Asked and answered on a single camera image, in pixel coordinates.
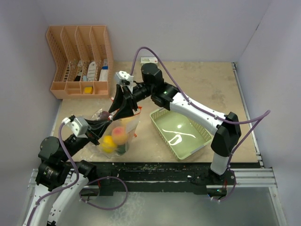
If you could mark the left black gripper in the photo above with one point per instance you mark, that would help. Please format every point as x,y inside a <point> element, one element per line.
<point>99,126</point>

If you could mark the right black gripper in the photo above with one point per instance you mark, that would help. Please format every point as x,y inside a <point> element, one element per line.
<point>122,103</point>

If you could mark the yellow lemon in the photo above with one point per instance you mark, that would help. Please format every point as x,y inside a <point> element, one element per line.
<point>108,145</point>

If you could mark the clear zip top bag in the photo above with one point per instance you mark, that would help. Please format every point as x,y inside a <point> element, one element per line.
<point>130,123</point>

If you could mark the peach fruit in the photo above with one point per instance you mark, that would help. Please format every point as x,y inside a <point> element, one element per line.
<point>119,135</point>

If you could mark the green avocado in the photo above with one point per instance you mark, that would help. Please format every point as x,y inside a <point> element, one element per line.
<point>122,149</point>

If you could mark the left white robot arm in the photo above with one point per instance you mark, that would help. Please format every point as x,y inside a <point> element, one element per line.
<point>60,179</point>

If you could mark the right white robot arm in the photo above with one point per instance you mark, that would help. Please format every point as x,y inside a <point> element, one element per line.
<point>224,127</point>

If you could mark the yellow block in organizer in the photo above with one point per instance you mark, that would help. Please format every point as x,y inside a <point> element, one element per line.
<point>88,90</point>

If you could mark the small green white box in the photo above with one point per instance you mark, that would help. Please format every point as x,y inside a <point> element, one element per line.
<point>149,59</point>

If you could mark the orange plastic file organizer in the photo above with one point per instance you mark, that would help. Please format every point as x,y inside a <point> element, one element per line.
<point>73,48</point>

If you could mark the light green plastic basket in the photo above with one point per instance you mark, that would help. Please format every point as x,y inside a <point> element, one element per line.
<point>182,135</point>

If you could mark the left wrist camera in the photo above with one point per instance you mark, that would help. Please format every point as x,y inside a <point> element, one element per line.
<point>78,125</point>

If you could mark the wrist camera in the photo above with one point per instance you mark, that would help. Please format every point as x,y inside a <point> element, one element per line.
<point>124,78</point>
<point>78,125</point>

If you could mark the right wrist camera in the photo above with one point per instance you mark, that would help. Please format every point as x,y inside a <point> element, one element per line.
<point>124,78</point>

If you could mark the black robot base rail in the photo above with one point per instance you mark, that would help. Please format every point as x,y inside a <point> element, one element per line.
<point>159,177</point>

